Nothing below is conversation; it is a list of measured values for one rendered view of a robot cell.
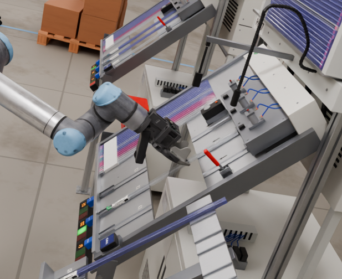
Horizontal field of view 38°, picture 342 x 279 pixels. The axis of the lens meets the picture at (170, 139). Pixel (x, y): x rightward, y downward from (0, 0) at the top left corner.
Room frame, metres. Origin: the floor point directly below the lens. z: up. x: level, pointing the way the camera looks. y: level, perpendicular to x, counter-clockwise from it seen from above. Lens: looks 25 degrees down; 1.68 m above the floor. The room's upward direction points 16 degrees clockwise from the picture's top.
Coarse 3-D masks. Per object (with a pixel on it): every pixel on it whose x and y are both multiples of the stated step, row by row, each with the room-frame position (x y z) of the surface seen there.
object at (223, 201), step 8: (224, 200) 1.05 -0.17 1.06; (208, 208) 1.05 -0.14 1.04; (216, 208) 1.05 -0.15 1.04; (192, 216) 1.04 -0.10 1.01; (176, 224) 1.03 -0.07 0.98; (152, 232) 1.03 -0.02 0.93; (160, 232) 1.02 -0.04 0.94; (144, 240) 1.01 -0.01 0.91; (128, 248) 1.01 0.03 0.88; (112, 256) 1.00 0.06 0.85; (96, 264) 0.99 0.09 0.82; (80, 272) 0.98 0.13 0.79
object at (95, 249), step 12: (96, 144) 1.77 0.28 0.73; (96, 156) 1.68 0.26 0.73; (96, 168) 1.59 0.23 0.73; (96, 180) 1.51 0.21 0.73; (96, 192) 1.43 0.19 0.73; (96, 204) 1.37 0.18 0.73; (96, 216) 1.30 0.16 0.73; (96, 228) 1.25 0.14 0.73; (96, 240) 1.19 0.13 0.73; (96, 252) 1.14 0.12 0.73
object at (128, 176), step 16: (128, 160) 1.58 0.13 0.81; (144, 160) 1.53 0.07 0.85; (112, 176) 1.53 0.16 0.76; (128, 176) 1.48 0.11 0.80; (144, 176) 1.43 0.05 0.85; (112, 192) 1.43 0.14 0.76; (128, 192) 1.38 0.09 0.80; (144, 192) 1.34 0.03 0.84; (112, 208) 1.33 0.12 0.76; (128, 208) 1.30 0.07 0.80; (144, 208) 1.26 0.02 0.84; (112, 224) 1.26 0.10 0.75; (128, 224) 1.22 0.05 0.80; (144, 224) 1.19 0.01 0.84
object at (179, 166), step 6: (234, 132) 1.40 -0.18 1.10; (222, 138) 1.40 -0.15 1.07; (228, 138) 1.40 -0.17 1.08; (216, 144) 1.39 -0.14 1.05; (210, 150) 1.39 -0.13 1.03; (192, 156) 1.39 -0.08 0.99; (198, 156) 1.38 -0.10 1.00; (174, 168) 1.37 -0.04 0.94; (180, 168) 1.37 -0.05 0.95; (162, 174) 1.37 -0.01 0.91; (168, 174) 1.36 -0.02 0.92; (156, 180) 1.36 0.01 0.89; (144, 186) 1.35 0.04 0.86; (150, 186) 1.35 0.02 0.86; (132, 192) 1.35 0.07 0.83; (138, 192) 1.35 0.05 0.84
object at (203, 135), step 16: (240, 64) 1.85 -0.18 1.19; (208, 80) 1.86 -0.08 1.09; (224, 80) 1.79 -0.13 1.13; (192, 128) 1.57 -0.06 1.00; (208, 128) 1.52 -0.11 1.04; (224, 128) 1.47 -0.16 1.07; (208, 144) 1.43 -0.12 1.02; (224, 144) 1.39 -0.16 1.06; (240, 144) 1.35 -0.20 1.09; (208, 160) 1.35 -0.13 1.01; (224, 160) 1.31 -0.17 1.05; (240, 160) 1.28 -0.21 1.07; (208, 176) 1.27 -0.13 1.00
